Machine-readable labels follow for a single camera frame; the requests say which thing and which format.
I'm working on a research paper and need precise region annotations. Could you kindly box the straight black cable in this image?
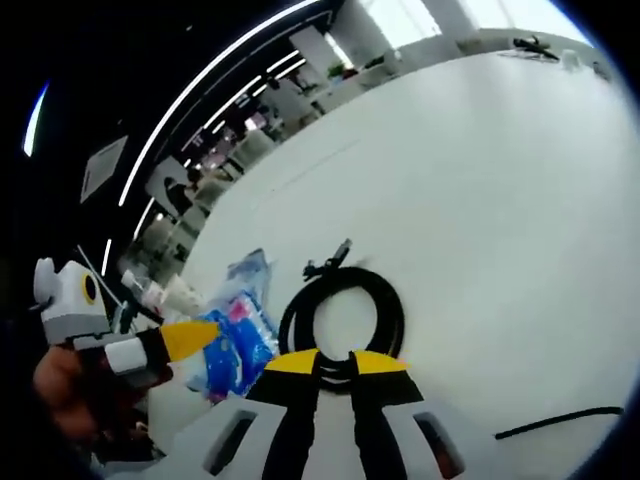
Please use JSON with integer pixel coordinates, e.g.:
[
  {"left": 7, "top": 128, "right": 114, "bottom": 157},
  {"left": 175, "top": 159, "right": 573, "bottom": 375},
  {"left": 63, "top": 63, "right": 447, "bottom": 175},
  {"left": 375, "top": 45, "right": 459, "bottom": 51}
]
[{"left": 493, "top": 405, "right": 625, "bottom": 442}]

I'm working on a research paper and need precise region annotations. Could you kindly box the person's left hand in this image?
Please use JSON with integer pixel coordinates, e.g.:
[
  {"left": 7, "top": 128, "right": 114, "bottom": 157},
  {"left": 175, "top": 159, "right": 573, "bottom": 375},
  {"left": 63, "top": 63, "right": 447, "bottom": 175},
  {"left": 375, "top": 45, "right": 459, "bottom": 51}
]
[{"left": 30, "top": 344, "right": 154, "bottom": 444}]

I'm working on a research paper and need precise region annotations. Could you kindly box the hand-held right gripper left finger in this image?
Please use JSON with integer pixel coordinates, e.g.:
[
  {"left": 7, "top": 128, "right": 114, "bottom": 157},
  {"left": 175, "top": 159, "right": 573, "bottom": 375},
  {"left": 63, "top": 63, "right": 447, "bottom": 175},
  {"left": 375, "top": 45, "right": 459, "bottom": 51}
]
[{"left": 167, "top": 348, "right": 322, "bottom": 480}]

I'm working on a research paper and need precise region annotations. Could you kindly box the ceiling air vent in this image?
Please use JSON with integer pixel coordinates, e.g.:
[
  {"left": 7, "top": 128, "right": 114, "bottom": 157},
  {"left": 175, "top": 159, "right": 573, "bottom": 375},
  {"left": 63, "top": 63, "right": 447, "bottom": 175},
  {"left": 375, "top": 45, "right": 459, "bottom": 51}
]
[{"left": 78, "top": 134, "right": 129, "bottom": 204}]

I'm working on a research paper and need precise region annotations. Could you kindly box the clear water bottle red label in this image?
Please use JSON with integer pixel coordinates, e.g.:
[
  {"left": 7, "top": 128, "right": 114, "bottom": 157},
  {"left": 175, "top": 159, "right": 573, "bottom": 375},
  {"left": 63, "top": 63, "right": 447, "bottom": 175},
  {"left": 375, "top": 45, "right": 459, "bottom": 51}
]
[{"left": 121, "top": 268, "right": 167, "bottom": 322}]

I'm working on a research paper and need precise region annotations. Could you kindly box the blue plastic packet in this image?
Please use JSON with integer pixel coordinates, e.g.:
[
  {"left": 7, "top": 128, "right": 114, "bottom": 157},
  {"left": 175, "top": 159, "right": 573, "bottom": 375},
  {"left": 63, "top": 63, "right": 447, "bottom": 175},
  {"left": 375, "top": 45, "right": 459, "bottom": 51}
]
[{"left": 185, "top": 248, "right": 282, "bottom": 404}]

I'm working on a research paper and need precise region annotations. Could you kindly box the white cable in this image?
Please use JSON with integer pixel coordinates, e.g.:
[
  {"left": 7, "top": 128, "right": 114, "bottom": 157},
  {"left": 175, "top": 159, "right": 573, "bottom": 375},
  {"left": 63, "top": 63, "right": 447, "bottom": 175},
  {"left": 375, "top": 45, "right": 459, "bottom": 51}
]
[{"left": 75, "top": 245, "right": 129, "bottom": 310}]

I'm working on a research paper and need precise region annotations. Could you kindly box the white leaf-print paper cup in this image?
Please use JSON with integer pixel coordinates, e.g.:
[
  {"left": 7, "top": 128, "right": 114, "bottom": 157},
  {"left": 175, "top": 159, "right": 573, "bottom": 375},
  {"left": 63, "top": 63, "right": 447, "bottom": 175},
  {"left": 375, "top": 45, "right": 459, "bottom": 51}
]
[{"left": 160, "top": 276, "right": 207, "bottom": 321}]

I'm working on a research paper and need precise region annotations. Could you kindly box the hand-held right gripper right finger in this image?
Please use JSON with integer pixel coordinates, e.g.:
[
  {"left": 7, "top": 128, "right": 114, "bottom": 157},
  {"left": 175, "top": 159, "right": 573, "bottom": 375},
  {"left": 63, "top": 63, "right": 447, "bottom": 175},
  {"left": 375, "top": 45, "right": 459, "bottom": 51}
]
[{"left": 348, "top": 349, "right": 504, "bottom": 480}]

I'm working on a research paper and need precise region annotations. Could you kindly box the black object on far desk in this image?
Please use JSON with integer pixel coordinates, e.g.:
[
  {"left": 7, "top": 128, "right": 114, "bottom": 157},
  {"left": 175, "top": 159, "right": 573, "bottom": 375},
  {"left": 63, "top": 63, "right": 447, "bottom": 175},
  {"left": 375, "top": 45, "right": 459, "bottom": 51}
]
[{"left": 510, "top": 33, "right": 560, "bottom": 62}]

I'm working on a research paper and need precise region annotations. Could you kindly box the long ceiling light strip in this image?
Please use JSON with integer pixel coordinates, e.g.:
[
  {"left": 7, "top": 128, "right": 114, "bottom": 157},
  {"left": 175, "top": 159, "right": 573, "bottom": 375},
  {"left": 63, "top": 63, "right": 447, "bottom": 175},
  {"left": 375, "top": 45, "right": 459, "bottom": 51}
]
[{"left": 118, "top": 0, "right": 324, "bottom": 207}]

